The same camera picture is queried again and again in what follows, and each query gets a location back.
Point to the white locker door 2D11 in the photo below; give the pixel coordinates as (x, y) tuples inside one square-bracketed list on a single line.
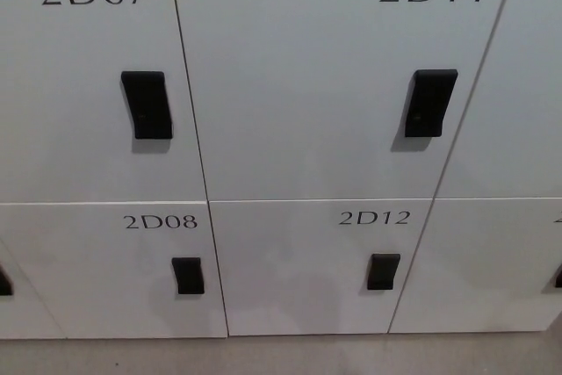
[(285, 85)]

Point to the white locker door 2D12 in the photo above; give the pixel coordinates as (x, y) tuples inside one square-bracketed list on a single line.
[(298, 269)]

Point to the white locker door 2D08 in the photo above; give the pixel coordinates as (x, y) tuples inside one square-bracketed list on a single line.
[(96, 278)]

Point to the white locker door 2D07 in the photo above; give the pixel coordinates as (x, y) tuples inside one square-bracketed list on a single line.
[(66, 85)]

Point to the black lock on 2D11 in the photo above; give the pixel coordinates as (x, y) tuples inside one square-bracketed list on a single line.
[(430, 103)]

